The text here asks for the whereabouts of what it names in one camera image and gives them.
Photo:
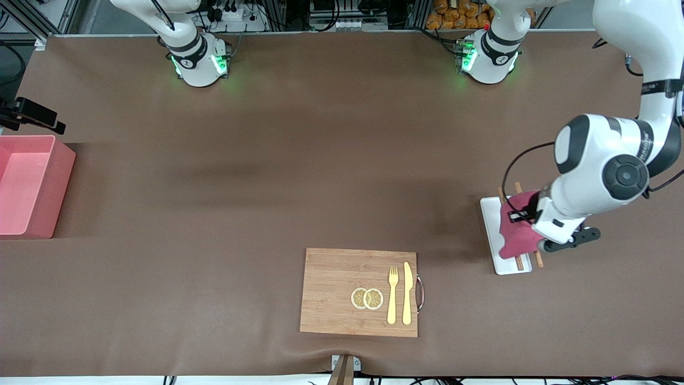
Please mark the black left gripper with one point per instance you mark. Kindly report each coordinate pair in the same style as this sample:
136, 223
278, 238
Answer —
531, 209

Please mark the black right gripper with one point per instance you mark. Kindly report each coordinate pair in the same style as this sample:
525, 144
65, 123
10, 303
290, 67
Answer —
33, 113

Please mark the red cloth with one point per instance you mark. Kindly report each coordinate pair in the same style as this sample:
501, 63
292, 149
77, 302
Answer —
515, 238

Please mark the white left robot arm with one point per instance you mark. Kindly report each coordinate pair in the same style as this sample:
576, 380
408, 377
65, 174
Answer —
598, 155

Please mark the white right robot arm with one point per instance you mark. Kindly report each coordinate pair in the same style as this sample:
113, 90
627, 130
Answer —
195, 64

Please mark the white rectangular tray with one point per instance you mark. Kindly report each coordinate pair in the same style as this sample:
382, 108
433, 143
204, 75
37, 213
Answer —
490, 224

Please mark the pink plastic bin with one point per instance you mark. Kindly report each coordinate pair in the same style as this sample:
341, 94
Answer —
32, 187

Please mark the yellow knife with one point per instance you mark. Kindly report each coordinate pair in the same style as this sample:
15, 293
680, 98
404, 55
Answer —
407, 294

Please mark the yellow fork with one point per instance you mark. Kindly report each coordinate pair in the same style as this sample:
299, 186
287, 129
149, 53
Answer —
393, 299

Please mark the lemon slice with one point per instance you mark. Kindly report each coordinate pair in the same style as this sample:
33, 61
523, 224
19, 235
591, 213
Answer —
374, 299
357, 298

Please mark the wooden cutting board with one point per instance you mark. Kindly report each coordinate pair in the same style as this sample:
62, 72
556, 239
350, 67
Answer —
336, 289

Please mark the pile of orange food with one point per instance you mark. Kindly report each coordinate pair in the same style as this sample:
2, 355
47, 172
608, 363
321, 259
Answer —
454, 16

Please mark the white power strip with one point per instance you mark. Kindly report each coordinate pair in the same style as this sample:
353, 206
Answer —
235, 16

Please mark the grey equipment rack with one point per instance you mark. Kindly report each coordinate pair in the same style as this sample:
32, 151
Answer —
347, 21

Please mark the aluminium frame profile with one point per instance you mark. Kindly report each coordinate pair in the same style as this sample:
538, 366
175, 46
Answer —
37, 27

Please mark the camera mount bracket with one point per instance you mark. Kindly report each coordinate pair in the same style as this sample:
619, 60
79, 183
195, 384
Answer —
344, 369

